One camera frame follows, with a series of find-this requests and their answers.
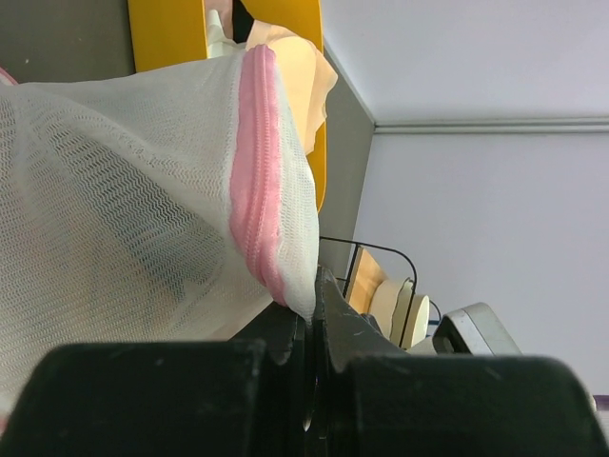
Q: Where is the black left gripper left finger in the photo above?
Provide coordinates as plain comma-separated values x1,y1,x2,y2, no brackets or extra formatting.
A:
1,305,312,456

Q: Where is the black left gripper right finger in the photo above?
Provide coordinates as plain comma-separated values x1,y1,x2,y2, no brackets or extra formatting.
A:
311,268,598,456

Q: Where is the white pink-trimmed mesh laundry bag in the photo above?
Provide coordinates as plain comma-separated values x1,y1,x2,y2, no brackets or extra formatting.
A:
1,46,319,416

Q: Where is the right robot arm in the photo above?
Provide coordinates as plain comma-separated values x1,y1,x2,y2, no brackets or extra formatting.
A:
406,303,521,356

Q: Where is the peach padded bra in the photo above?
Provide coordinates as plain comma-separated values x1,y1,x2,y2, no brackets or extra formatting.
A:
246,20,338,154

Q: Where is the white ceramic bowl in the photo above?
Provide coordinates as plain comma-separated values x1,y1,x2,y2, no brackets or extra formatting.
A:
369,278,430,350

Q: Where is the white garment in basket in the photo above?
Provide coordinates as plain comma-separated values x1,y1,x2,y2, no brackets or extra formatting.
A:
205,0,246,58

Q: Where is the yellow plastic basket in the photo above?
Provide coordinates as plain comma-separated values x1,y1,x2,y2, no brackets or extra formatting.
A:
108,1,337,229

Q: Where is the black wire wooden rack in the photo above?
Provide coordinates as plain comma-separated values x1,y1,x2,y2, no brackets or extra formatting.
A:
336,239,419,334

